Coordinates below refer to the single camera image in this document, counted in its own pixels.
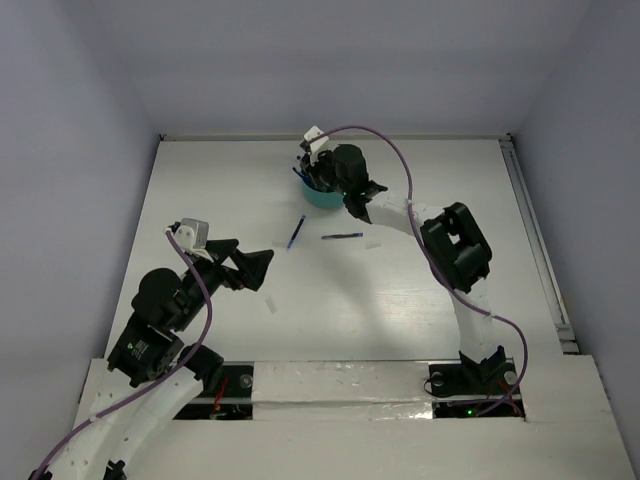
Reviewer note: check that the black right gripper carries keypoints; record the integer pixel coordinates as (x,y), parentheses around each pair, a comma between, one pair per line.
(324,156)

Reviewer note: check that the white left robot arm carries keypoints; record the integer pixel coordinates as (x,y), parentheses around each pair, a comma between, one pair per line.
(151,375)

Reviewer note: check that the purple dark gel pen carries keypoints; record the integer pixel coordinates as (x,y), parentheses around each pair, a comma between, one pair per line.
(342,236)

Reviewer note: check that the clear plastic cap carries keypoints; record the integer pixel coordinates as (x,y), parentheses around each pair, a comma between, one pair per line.
(271,305)

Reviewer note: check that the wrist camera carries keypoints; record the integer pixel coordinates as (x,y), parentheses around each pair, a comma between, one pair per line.
(191,236)
(314,142)

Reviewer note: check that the blue gel pen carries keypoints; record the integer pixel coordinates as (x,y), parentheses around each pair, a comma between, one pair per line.
(295,233)

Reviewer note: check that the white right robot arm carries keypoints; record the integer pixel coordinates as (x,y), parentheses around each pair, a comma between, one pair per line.
(458,252)

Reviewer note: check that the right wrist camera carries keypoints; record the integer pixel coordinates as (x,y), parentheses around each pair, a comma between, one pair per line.
(314,142)

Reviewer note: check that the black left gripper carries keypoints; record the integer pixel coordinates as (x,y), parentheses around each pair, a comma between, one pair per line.
(252,266)

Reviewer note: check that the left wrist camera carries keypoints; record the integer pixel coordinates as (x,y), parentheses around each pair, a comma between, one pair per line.
(191,236)

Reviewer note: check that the teal round desk organizer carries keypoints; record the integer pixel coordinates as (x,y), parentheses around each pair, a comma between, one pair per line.
(321,199)

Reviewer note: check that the blue ballpoint pen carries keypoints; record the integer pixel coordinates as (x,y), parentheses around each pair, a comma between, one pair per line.
(298,169)

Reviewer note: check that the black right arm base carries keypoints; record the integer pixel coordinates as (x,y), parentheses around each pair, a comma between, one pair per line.
(464,389)

